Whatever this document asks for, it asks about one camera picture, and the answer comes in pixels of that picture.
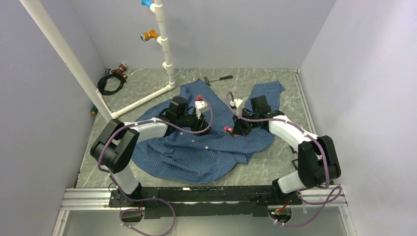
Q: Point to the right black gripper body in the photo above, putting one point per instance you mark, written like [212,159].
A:
[245,114]

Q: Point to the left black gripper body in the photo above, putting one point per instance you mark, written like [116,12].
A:
[188,120]

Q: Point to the pink flower brooch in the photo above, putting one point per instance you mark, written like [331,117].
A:
[228,130]

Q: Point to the blue checkered shirt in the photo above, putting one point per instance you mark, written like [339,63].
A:
[200,159]

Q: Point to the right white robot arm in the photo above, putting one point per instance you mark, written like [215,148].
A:
[317,161]

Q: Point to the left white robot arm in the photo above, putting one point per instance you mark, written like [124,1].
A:
[114,146]

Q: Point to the green orange screwdriver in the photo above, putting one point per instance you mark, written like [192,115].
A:
[93,110]

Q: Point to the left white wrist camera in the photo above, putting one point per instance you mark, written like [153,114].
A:
[200,107]

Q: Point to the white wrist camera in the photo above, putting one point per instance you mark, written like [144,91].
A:
[237,105]
[200,107]

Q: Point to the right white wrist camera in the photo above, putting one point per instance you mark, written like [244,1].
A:
[237,105]

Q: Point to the black handled hammer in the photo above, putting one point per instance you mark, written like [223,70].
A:
[209,81]

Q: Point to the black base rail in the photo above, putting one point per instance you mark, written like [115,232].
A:
[254,200]

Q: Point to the orange hose nozzle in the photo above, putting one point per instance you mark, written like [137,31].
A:
[146,36]

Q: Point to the white PVC pipe frame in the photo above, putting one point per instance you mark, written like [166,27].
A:
[62,27]

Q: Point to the blue hose nozzle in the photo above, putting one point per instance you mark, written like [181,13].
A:
[147,3]

